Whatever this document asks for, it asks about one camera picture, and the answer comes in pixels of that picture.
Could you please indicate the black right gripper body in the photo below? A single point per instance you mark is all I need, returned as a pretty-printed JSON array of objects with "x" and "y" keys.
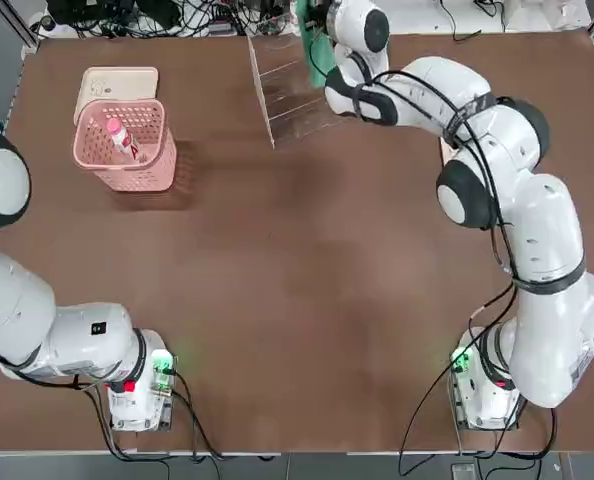
[{"x": 319, "y": 15}]

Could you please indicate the green cloth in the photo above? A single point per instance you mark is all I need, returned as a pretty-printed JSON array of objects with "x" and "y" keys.
[{"x": 319, "y": 60}]

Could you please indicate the white milk drink bottle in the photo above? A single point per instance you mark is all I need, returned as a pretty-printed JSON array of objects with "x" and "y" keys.
[{"x": 127, "y": 142}]

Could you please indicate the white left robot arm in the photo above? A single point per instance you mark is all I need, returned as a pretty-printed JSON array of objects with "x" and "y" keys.
[{"x": 22, "y": 310}]

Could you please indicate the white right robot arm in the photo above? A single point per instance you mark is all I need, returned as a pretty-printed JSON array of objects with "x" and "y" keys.
[{"x": 542, "y": 280}]

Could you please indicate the clear acrylic shelf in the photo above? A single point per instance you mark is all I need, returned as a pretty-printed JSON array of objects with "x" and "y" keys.
[{"x": 287, "y": 120}]

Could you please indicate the pink plastic basket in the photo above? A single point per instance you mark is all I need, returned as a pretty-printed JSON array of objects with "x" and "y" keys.
[{"x": 142, "y": 175}]

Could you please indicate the cream plastic tray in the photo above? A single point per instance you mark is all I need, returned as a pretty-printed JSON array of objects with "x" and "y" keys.
[
  {"x": 445, "y": 150},
  {"x": 127, "y": 82}
]

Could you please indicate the black tape roll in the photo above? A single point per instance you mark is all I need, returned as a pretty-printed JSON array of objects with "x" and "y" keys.
[{"x": 45, "y": 21}]

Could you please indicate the grey floor socket box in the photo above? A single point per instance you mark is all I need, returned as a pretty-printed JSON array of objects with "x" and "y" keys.
[{"x": 464, "y": 471}]

